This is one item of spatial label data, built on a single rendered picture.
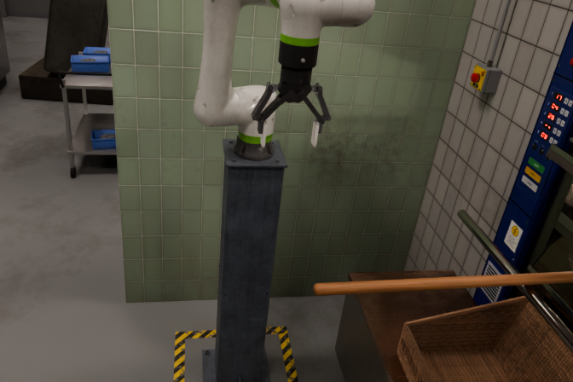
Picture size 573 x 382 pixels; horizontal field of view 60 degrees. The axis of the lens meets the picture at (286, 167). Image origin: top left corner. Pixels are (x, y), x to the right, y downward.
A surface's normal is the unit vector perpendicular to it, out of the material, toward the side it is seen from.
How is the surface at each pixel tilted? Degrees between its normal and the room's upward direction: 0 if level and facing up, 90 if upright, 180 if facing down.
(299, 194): 90
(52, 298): 0
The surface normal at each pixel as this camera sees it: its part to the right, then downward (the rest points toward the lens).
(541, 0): -0.98, -0.01
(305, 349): 0.10, -0.88
